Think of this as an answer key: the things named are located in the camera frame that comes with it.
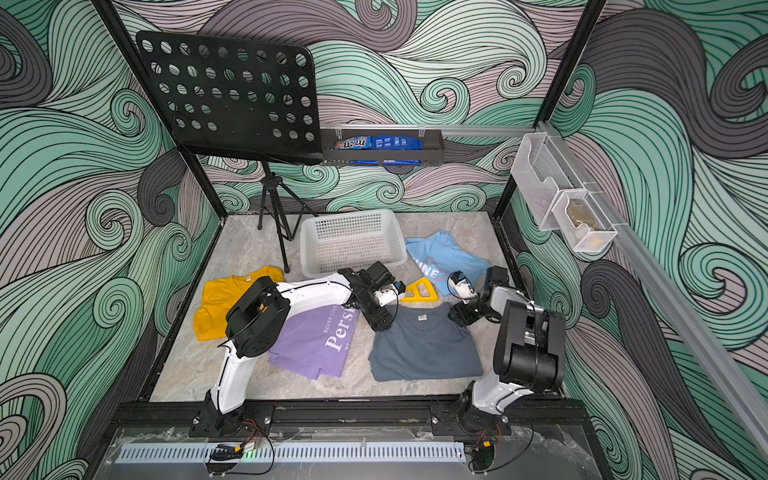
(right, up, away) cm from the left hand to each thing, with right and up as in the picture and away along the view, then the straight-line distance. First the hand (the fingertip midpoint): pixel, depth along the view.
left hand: (387, 313), depth 91 cm
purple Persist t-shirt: (-21, -6, -6) cm, 23 cm away
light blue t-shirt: (+20, +17, +16) cm, 31 cm away
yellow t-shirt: (-54, -1, -1) cm, 54 cm away
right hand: (+27, -1, +2) cm, 27 cm away
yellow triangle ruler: (+15, +4, +5) cm, 16 cm away
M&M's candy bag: (-10, +54, +1) cm, 55 cm away
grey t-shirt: (+10, -7, -6) cm, 14 cm away
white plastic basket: (-19, +22, +19) cm, 35 cm away
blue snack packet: (+3, +53, 0) cm, 54 cm away
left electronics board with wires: (-40, -30, -20) cm, 54 cm away
